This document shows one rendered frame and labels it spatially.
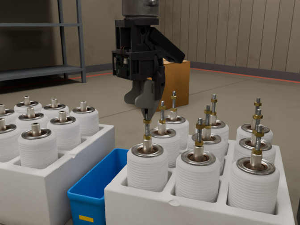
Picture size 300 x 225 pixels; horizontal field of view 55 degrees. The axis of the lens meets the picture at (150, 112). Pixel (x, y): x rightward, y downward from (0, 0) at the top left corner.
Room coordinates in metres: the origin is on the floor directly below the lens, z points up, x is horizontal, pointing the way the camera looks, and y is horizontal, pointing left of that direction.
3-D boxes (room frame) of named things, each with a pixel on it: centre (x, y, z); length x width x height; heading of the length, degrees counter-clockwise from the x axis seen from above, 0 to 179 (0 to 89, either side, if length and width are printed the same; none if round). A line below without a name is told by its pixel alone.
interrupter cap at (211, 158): (0.57, -0.11, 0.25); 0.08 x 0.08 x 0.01
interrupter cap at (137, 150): (0.61, 0.01, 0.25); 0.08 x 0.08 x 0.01
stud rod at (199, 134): (0.57, -0.11, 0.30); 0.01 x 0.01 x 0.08
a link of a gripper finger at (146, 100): (0.58, 0.01, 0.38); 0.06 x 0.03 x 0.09; 127
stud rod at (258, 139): (0.53, -0.22, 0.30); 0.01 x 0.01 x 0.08
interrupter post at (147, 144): (0.61, 0.01, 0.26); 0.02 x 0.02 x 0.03
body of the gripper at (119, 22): (0.60, 0.02, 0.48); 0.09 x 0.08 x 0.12; 127
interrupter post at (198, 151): (0.57, -0.11, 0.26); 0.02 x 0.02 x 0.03
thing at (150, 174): (0.61, 0.01, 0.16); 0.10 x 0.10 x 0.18
